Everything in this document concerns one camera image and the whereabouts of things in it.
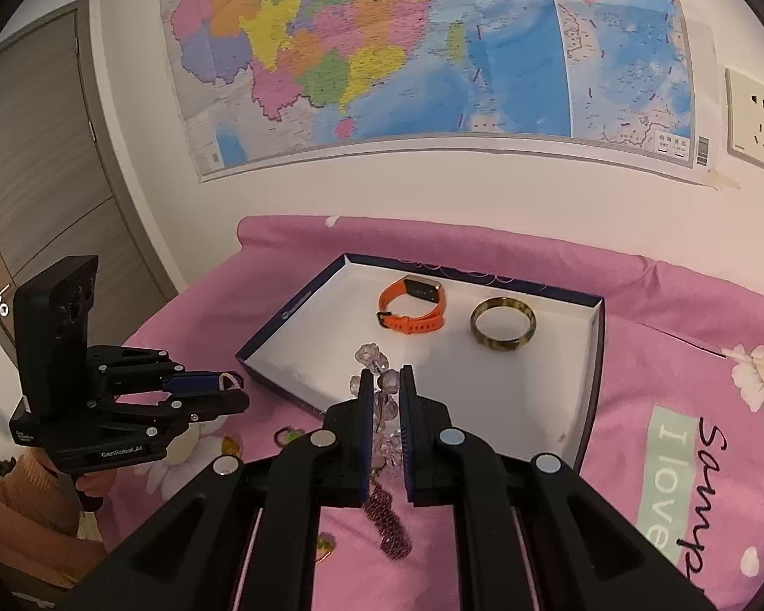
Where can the piece of clear tape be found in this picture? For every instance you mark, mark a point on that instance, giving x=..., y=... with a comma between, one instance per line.
x=722, y=179

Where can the person's left hand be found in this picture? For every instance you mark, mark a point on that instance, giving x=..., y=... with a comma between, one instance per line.
x=95, y=490

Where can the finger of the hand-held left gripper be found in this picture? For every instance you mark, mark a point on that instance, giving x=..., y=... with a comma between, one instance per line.
x=194, y=384
x=219, y=404

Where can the colourful wall map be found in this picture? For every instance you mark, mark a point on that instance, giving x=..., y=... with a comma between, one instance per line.
x=388, y=44

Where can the pink printed blanket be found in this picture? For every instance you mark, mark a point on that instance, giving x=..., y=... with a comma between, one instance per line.
x=662, y=343

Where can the tortoiseshell bangle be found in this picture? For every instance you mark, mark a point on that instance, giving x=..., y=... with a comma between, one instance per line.
x=481, y=334

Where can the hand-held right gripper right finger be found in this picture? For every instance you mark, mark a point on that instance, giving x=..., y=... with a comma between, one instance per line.
x=407, y=445

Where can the white wall socket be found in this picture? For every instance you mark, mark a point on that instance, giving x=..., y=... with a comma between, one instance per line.
x=754, y=118

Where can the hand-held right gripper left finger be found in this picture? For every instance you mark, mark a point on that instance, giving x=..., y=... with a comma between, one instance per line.
x=367, y=452

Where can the dark blue cardboard box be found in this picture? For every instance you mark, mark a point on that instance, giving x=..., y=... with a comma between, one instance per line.
x=484, y=369

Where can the orange smartwatch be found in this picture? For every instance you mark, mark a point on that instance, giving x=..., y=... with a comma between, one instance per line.
x=414, y=321

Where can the person's left forearm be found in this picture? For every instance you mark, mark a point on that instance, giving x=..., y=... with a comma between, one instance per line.
x=25, y=509

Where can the grey wooden door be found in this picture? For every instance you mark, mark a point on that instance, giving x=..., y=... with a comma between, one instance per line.
x=32, y=172

